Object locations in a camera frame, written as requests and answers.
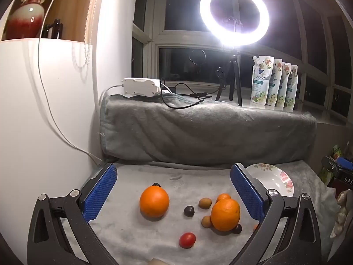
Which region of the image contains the red and white vase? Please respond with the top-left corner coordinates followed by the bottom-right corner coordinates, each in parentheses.
top-left (5, 0), bottom-right (50, 40)

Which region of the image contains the large smooth orange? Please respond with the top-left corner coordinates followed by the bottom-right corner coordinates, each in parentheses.
top-left (139, 185), bottom-right (170, 218)

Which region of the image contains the flat grey blanket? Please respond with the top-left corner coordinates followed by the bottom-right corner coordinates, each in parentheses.
top-left (59, 160), bottom-right (340, 265)

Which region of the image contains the red cherry tomato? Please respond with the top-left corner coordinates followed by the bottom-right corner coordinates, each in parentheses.
top-left (179, 232), bottom-right (196, 249)

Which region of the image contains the black tripod stand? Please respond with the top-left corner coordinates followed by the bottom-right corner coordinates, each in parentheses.
top-left (215, 15), bottom-right (243, 107)

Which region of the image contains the white floral refill pouch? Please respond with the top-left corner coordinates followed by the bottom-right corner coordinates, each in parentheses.
top-left (285, 65), bottom-right (299, 113)
top-left (269, 59), bottom-right (283, 108)
top-left (277, 62), bottom-right (292, 110)
top-left (250, 55), bottom-right (275, 108)

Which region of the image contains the white window frame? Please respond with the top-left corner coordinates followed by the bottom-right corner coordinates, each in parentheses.
top-left (132, 0), bottom-right (353, 125)

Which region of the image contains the black cable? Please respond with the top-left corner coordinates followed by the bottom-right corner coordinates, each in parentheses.
top-left (160, 78), bottom-right (220, 109)

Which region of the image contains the white bead cord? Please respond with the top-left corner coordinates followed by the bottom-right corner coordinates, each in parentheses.
top-left (72, 0), bottom-right (108, 69)

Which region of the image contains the dark glass bottle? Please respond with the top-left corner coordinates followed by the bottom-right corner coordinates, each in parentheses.
top-left (41, 18), bottom-right (63, 39)

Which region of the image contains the green snack packet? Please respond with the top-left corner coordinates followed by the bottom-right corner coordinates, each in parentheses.
top-left (332, 144), bottom-right (345, 161)

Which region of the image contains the white cabinet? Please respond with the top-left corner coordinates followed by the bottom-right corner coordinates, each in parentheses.
top-left (0, 0), bottom-right (140, 227)

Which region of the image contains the white ring light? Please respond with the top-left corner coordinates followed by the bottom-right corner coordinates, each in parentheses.
top-left (199, 0), bottom-right (270, 47)

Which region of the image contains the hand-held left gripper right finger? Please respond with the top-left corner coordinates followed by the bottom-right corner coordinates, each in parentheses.
top-left (229, 163), bottom-right (323, 265)

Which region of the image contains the thin white cable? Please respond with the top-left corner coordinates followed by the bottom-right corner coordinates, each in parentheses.
top-left (37, 0), bottom-right (104, 165)

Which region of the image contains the white power strip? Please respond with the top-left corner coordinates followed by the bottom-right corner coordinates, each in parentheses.
top-left (121, 78), bottom-right (161, 98)

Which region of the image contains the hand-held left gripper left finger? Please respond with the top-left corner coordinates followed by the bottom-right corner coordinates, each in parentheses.
top-left (27, 163), bottom-right (122, 265)

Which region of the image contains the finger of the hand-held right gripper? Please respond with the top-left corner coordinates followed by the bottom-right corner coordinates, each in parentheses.
top-left (321, 156), bottom-right (353, 172)

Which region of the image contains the rolled grey blanket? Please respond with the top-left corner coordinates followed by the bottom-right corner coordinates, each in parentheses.
top-left (99, 90), bottom-right (317, 169)

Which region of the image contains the white floral plate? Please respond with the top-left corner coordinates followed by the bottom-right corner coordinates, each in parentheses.
top-left (245, 164), bottom-right (295, 198)

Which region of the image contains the person's right hand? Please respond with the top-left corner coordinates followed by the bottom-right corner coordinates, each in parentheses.
top-left (330, 190), bottom-right (349, 238)

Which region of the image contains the bumpy orange with stem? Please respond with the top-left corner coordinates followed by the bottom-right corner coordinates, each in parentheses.
top-left (210, 198), bottom-right (241, 232)

